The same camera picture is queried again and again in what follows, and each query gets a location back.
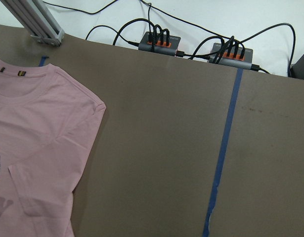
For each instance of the pink Snoopy t-shirt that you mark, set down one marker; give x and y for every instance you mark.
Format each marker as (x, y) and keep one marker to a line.
(48, 125)

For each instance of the black box with label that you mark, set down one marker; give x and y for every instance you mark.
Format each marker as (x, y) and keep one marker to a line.
(297, 70)

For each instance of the aluminium frame post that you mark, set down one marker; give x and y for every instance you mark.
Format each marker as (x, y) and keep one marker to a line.
(37, 19)

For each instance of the near grey USB hub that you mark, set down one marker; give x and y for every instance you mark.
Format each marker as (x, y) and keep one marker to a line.
(237, 57)

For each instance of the far grey USB hub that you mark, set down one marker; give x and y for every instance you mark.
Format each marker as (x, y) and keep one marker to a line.
(161, 47)

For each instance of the grey usb hub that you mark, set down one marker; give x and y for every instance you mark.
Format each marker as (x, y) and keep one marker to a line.
(237, 57)
(161, 47)

